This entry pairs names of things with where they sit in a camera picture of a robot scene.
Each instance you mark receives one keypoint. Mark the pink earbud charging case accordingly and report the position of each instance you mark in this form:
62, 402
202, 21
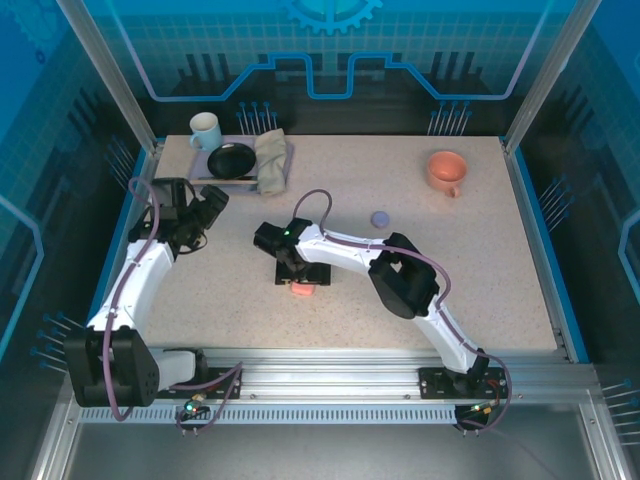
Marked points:
303, 290

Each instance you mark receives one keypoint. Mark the purple earbud charging case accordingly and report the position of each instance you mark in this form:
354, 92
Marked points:
380, 218

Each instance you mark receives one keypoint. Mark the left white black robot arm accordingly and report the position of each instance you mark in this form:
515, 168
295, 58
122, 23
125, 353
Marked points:
140, 280

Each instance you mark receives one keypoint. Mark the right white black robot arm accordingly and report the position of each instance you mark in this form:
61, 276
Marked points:
330, 245

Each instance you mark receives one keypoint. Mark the wooden stick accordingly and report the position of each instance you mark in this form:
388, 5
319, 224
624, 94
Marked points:
225, 183

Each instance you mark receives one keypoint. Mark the lavender tray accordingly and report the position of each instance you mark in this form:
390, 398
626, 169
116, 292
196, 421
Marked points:
200, 165

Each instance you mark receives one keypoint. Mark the black plate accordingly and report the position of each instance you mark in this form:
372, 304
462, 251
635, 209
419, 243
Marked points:
232, 161

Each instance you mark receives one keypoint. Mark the light blue mug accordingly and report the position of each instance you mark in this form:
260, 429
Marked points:
212, 135

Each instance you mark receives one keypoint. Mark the beige folded cloth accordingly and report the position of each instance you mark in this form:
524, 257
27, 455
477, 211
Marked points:
272, 160

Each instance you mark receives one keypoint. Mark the orange cup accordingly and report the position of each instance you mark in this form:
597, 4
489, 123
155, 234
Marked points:
447, 172

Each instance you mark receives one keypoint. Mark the grey metal bottom tray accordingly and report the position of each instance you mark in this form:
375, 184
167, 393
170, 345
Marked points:
330, 452

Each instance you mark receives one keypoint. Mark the left aluminium side rail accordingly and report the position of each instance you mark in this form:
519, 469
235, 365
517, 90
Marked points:
148, 167

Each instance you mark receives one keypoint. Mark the aluminium side rail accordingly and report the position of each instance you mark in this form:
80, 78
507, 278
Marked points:
515, 170
148, 167

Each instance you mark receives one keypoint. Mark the aluminium mounting rail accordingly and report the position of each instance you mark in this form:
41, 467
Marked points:
325, 375

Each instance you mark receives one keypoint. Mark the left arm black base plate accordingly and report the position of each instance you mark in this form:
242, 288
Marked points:
225, 385

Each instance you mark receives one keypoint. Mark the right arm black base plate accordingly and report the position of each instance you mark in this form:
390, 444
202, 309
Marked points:
435, 382

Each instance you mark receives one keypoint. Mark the left aluminium frame post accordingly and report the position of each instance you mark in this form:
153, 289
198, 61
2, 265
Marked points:
107, 75

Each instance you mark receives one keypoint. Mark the aluminium frame post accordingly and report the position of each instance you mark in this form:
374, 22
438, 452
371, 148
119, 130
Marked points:
107, 75
550, 75

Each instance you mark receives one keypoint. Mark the right aluminium side rail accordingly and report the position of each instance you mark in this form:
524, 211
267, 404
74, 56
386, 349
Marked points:
515, 170

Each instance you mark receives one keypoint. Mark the right aluminium frame post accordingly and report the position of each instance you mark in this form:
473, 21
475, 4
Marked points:
550, 75

